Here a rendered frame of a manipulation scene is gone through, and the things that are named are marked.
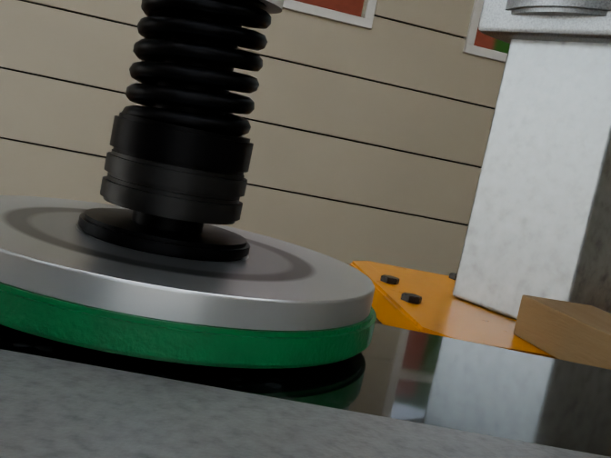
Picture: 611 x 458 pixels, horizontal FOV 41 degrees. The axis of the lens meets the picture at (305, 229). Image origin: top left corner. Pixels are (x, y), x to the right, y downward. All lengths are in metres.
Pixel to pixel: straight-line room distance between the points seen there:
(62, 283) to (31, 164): 6.09
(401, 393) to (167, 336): 0.10
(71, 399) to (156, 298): 0.05
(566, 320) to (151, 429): 0.72
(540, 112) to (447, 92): 5.77
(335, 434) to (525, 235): 0.85
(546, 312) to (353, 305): 0.63
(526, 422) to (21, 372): 0.20
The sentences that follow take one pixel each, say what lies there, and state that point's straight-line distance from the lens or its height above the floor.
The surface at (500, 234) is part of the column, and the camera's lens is 1.15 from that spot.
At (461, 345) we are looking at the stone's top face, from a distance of 0.47.
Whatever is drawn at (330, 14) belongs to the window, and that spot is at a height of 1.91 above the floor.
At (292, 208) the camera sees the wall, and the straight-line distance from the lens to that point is 6.56.
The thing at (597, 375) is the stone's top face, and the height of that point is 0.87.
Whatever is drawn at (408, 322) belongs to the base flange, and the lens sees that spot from 0.97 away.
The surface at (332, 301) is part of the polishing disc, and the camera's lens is 0.34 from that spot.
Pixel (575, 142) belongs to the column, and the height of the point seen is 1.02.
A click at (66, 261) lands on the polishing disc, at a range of 0.32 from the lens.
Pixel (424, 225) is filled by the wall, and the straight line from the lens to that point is 6.91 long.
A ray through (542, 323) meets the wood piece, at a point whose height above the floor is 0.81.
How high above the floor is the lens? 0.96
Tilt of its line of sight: 6 degrees down
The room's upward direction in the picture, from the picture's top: 12 degrees clockwise
